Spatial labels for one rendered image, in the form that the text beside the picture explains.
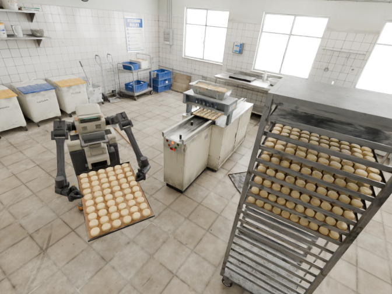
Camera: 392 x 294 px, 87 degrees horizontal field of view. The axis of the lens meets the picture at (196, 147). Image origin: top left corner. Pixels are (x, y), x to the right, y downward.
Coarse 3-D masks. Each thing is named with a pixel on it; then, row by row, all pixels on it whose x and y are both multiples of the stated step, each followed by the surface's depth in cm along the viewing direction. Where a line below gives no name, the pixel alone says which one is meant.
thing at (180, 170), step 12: (192, 120) 299; (180, 132) 265; (204, 132) 278; (192, 144) 258; (204, 144) 291; (168, 156) 267; (180, 156) 255; (192, 156) 271; (204, 156) 307; (168, 168) 277; (180, 168) 264; (192, 168) 284; (204, 168) 325; (168, 180) 288; (180, 180) 274; (192, 180) 299; (180, 192) 290
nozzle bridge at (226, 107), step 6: (186, 96) 299; (192, 96) 291; (198, 96) 287; (204, 96) 289; (228, 96) 297; (186, 102) 304; (192, 102) 303; (198, 102) 300; (210, 102) 290; (216, 102) 275; (222, 102) 274; (228, 102) 276; (234, 102) 285; (186, 108) 319; (210, 108) 289; (216, 108) 289; (222, 108) 284; (228, 108) 271; (234, 108) 295; (228, 114) 279; (228, 120) 289
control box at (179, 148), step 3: (165, 138) 251; (168, 138) 250; (165, 141) 254; (168, 141) 251; (171, 141) 247; (174, 141) 245; (177, 141) 246; (165, 144) 256; (171, 144) 250; (174, 144) 247; (180, 144) 242; (165, 147) 258; (168, 147) 255; (171, 147) 252; (177, 147) 247; (180, 147) 244; (174, 150) 252; (177, 150) 249; (180, 150) 247
